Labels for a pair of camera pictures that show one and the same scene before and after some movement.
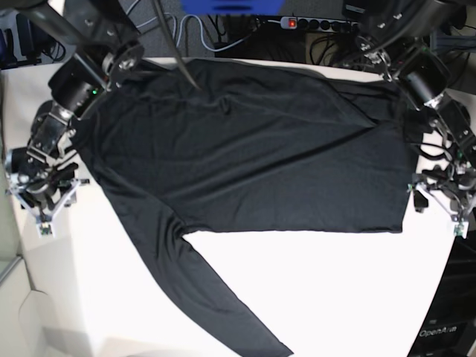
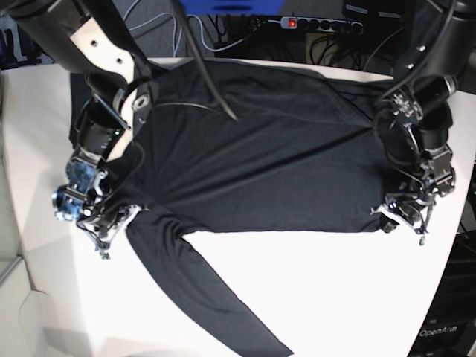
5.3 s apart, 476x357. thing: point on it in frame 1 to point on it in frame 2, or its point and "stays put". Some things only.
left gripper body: [44, 190] to [103, 226]
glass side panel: [9, 253] stays put
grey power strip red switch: [318, 24] stays put
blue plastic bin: [231, 7] stays put
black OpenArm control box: [448, 328] stays put
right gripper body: [454, 190] to [412, 208]
